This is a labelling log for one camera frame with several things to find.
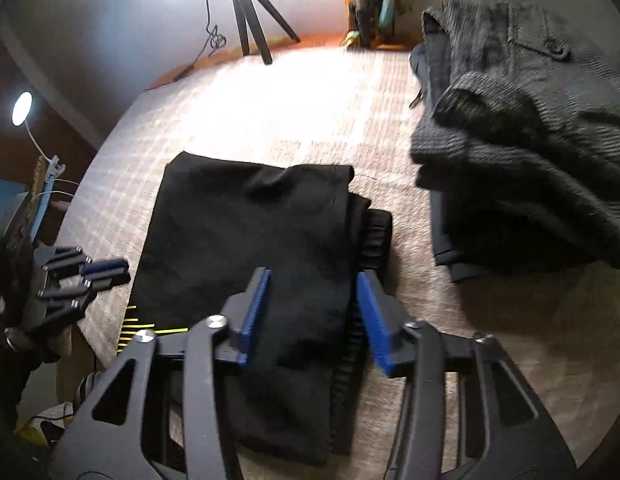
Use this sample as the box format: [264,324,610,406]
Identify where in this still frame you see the leopard print cloth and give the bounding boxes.
[17,157,48,243]

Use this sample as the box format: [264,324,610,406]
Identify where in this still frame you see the black power cable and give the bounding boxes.
[142,0,228,92]

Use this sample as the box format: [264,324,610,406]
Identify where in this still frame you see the black sport pants yellow print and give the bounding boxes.
[116,150,394,467]

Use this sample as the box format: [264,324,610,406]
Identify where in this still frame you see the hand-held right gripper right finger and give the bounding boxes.
[355,269,579,480]

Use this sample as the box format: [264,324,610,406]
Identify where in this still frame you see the folded dark pants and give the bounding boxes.
[409,42,611,284]

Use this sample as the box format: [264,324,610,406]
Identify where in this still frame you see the stack of grey folded clothes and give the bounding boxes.
[410,0,620,270]

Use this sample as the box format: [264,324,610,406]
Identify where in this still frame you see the small black tripod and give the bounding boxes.
[224,0,302,66]

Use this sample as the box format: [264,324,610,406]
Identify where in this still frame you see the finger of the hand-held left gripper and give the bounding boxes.
[34,245,132,278]
[36,274,132,332]

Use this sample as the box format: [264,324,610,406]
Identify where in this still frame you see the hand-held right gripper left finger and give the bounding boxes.
[49,266,274,480]

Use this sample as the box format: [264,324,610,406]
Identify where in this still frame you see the blue chair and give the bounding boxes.
[0,160,58,241]

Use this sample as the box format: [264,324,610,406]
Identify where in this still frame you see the white cable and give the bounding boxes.
[37,178,82,208]

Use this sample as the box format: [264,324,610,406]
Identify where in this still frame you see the white lamp clamp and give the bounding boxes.
[40,154,67,188]

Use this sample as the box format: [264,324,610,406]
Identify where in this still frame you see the white gooseneck desk lamp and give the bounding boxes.
[11,91,58,163]

